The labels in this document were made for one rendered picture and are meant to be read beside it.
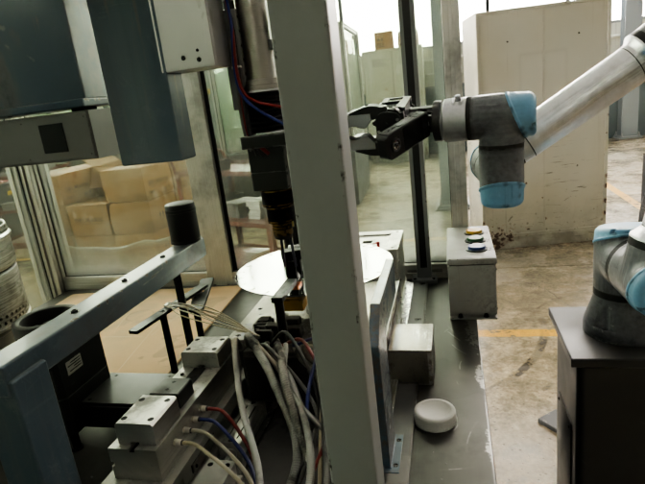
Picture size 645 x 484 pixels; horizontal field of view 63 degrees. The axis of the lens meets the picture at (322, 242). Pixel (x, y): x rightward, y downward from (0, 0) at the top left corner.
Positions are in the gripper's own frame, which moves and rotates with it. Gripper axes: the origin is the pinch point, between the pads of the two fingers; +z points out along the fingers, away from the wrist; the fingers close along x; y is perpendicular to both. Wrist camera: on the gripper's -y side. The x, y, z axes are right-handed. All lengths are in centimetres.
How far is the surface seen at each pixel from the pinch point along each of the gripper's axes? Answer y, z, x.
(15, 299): -30, 68, -20
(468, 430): -32, -26, -40
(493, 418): 56, -19, -142
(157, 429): -54, 12, -20
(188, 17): -18.7, 10.6, 26.2
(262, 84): -14.9, 3.9, 14.4
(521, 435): 48, -29, -140
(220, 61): -18.1, 8.1, 19.4
